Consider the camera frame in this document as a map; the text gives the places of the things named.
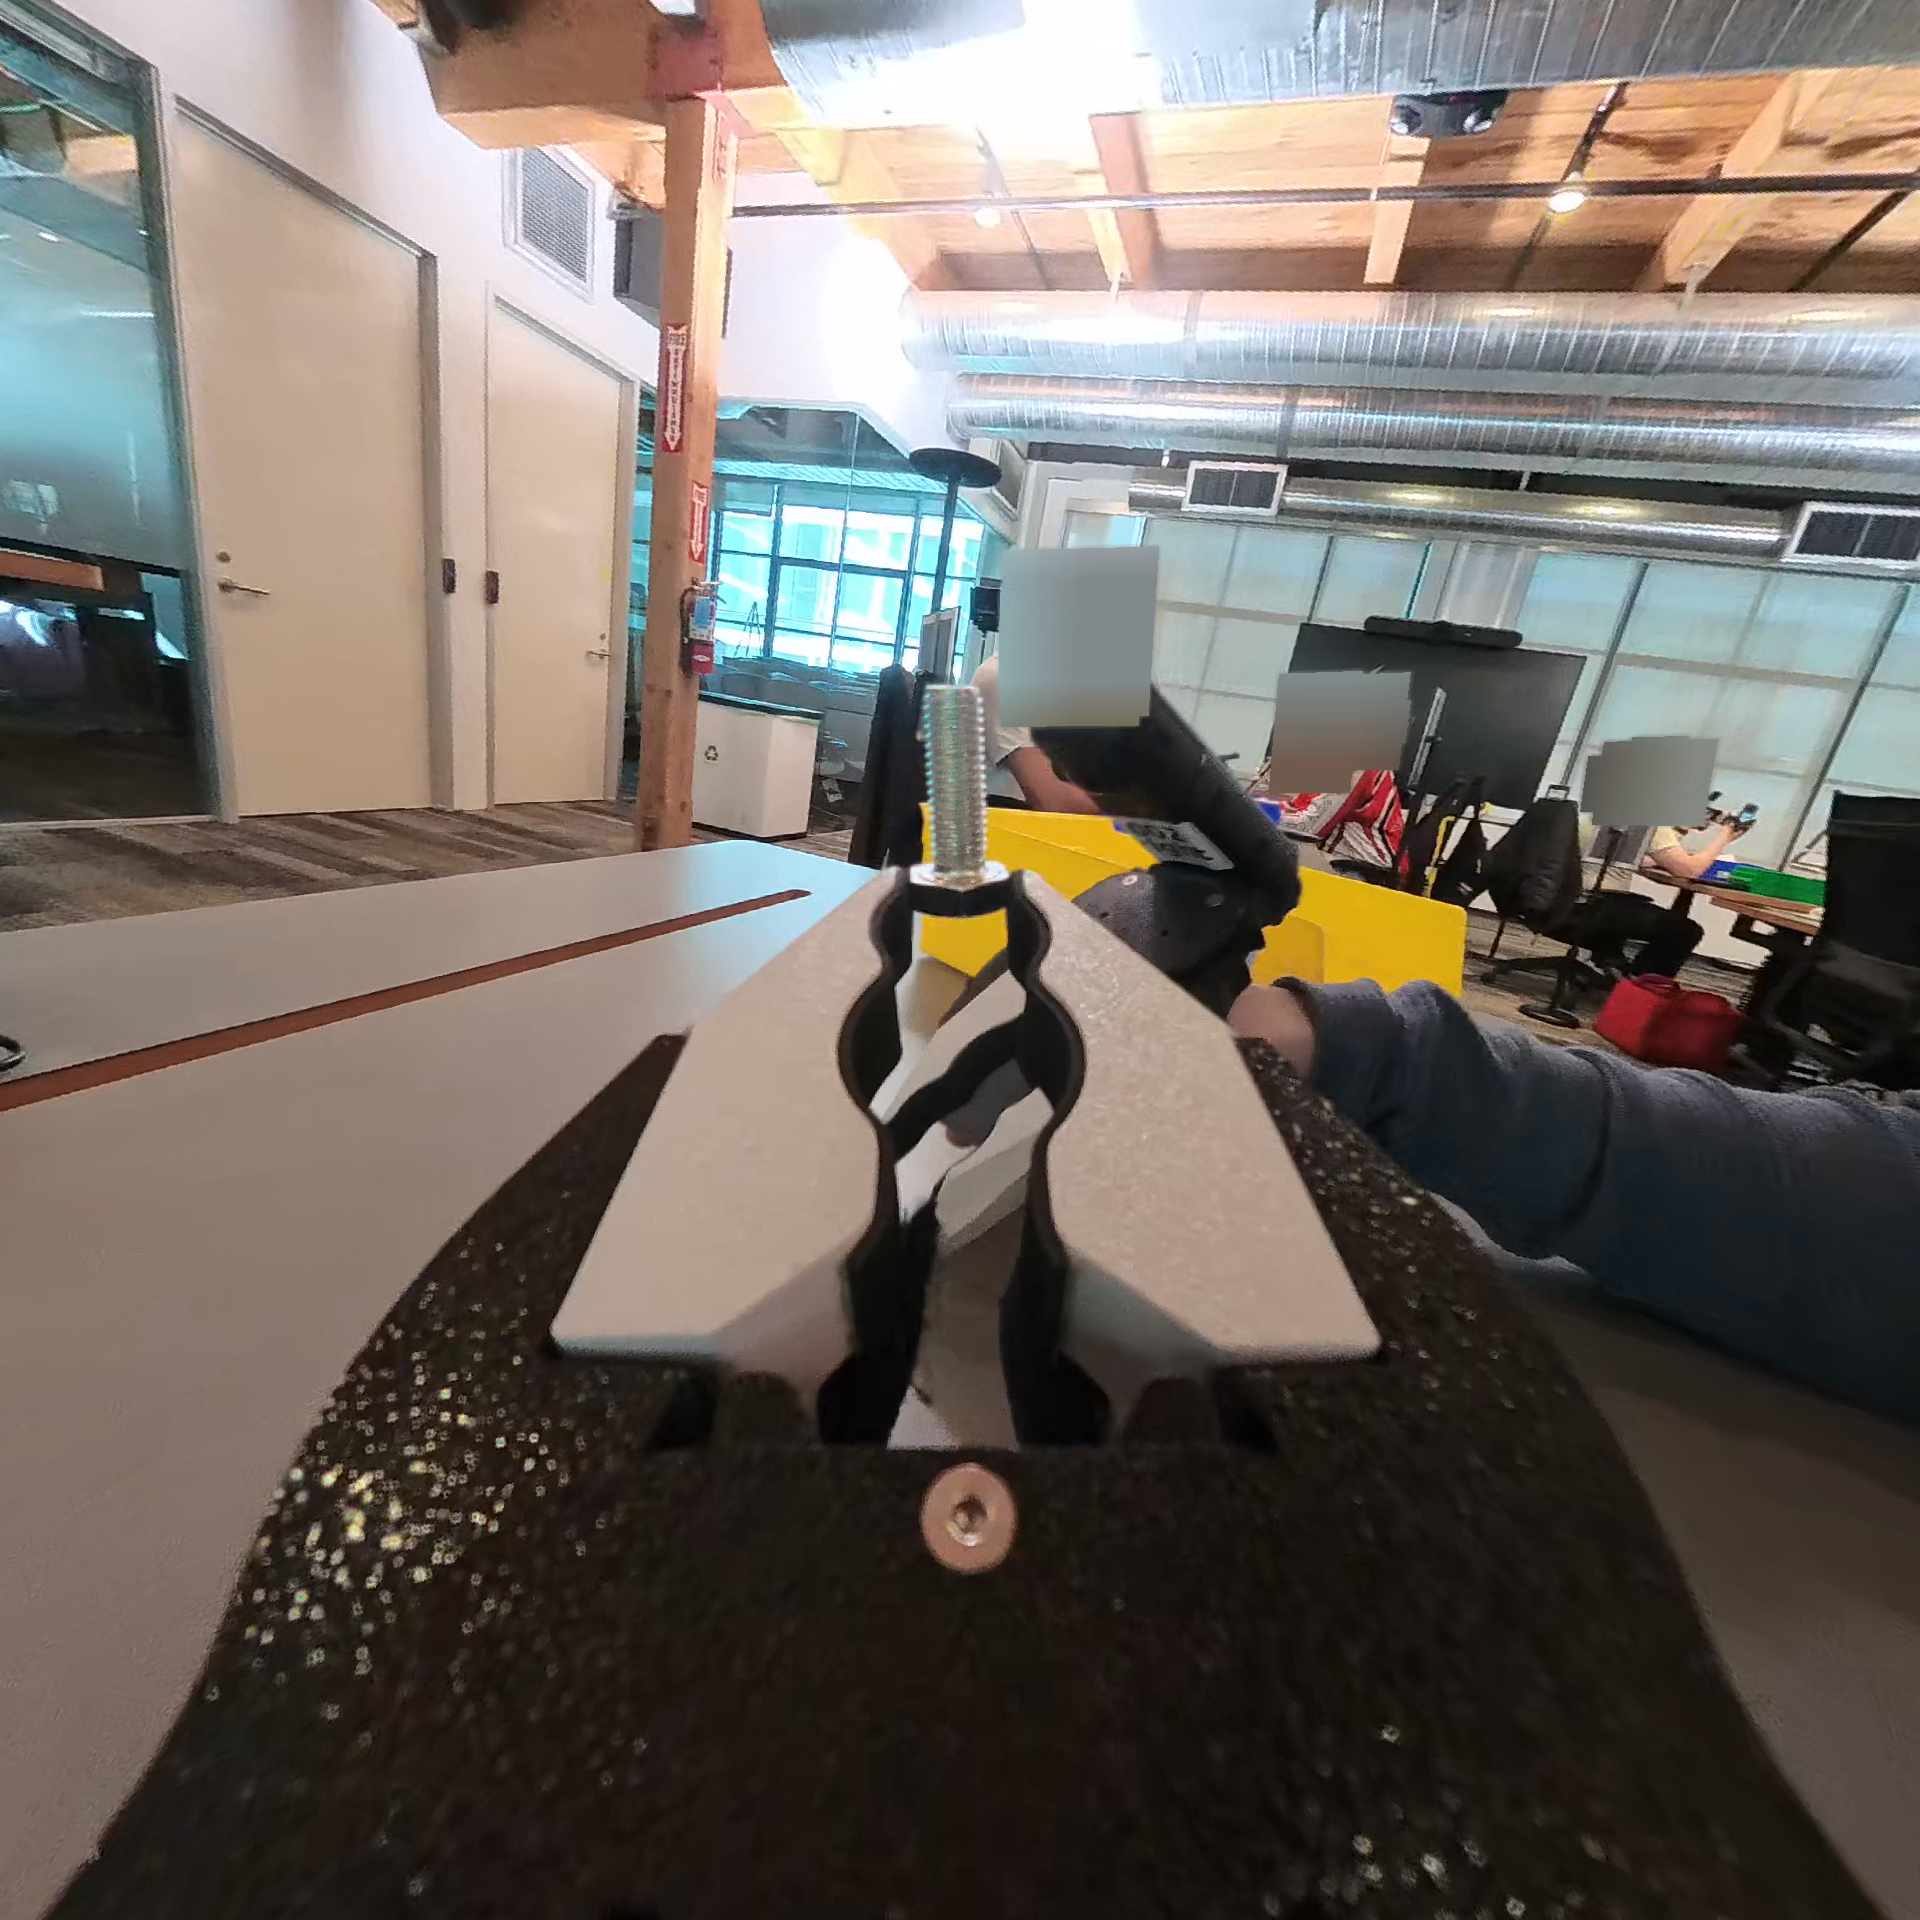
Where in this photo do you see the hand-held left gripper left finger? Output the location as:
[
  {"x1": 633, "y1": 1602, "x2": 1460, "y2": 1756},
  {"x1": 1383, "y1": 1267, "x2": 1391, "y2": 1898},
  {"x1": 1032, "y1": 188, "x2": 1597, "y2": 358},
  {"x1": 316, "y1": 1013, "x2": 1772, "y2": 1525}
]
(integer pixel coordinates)
[{"x1": 551, "y1": 867, "x2": 943, "y2": 1397}]

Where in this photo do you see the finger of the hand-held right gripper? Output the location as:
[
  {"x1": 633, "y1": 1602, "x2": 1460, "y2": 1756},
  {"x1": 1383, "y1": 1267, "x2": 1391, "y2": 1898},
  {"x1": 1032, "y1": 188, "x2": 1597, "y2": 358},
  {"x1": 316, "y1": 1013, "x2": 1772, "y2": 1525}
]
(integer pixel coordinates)
[{"x1": 878, "y1": 1007, "x2": 1056, "y2": 1204}]

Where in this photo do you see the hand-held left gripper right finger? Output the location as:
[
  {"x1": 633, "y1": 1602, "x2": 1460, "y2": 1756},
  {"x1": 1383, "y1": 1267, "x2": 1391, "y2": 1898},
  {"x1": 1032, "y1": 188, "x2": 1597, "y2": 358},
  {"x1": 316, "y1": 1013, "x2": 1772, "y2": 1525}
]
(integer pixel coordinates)
[{"x1": 1000, "y1": 872, "x2": 1383, "y2": 1420}]

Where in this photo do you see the yellow plastic bin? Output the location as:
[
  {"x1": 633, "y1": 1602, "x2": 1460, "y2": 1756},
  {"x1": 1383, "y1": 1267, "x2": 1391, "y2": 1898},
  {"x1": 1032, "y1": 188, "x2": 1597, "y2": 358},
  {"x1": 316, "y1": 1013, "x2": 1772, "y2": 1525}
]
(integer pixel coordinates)
[{"x1": 918, "y1": 807, "x2": 1468, "y2": 1003}]

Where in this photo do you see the silver hex bolt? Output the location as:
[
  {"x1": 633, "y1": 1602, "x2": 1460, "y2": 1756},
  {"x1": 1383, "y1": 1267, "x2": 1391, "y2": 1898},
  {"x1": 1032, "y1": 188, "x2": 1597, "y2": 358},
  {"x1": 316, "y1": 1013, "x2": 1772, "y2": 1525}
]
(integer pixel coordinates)
[{"x1": 918, "y1": 680, "x2": 1004, "y2": 890}]

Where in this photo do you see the person's right forearm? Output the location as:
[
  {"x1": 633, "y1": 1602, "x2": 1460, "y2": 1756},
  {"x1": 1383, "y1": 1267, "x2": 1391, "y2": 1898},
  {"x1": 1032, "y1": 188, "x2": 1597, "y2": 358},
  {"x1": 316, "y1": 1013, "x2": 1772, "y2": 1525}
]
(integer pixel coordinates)
[{"x1": 1287, "y1": 976, "x2": 1920, "y2": 1427}]

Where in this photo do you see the person's right hand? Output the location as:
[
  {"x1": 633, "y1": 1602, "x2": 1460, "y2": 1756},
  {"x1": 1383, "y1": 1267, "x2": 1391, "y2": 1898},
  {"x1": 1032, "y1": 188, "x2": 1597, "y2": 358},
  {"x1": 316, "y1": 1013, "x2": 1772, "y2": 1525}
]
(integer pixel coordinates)
[{"x1": 1229, "y1": 978, "x2": 1320, "y2": 1079}]

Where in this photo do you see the black high-back chair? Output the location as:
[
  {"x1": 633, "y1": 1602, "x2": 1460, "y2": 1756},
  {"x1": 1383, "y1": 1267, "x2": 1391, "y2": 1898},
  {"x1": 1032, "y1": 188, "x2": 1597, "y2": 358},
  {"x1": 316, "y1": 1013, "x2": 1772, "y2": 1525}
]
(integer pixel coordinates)
[{"x1": 847, "y1": 661, "x2": 940, "y2": 872}]

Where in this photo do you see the black office chair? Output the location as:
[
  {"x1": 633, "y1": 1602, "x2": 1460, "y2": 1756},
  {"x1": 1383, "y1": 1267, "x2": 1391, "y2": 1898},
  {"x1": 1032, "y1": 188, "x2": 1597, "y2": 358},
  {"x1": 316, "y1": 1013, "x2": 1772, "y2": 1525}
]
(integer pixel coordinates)
[
  {"x1": 1745, "y1": 790, "x2": 1920, "y2": 1088},
  {"x1": 1477, "y1": 795, "x2": 1594, "y2": 1021}
]

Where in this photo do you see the white recycling bin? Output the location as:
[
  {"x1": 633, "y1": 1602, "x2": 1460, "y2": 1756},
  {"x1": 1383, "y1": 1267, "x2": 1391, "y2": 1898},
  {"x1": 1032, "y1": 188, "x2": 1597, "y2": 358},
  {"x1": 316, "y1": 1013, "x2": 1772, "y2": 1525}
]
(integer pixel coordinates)
[{"x1": 692, "y1": 698, "x2": 825, "y2": 842}]

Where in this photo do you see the black display screen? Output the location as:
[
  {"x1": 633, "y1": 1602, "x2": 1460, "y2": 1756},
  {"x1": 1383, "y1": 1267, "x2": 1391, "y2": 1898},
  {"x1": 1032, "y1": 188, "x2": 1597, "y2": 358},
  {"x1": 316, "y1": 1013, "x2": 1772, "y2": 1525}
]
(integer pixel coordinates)
[{"x1": 1287, "y1": 616, "x2": 1589, "y2": 811}]

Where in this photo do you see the black floor lamp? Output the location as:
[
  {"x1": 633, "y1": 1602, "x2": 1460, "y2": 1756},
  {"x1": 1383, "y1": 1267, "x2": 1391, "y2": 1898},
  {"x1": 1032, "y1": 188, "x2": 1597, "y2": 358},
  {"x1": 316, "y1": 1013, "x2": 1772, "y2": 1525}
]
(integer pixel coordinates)
[{"x1": 910, "y1": 448, "x2": 1004, "y2": 707}]

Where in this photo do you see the red bag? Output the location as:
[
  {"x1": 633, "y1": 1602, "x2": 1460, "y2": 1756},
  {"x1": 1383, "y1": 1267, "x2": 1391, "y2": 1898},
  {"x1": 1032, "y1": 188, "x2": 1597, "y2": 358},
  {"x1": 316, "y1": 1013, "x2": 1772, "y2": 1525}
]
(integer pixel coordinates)
[{"x1": 1593, "y1": 972, "x2": 1741, "y2": 1075}]

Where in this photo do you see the cream door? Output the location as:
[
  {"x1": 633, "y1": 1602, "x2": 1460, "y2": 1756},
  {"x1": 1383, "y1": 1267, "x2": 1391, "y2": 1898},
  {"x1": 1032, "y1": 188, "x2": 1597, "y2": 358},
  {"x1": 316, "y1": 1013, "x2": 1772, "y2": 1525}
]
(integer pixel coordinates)
[
  {"x1": 482, "y1": 292, "x2": 640, "y2": 810},
  {"x1": 167, "y1": 106, "x2": 444, "y2": 818}
]

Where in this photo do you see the wooden post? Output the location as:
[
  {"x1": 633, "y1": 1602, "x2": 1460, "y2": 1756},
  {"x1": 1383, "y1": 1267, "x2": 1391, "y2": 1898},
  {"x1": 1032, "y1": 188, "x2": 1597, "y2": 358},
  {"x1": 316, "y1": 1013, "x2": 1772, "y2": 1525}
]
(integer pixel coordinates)
[{"x1": 638, "y1": 90, "x2": 735, "y2": 855}]

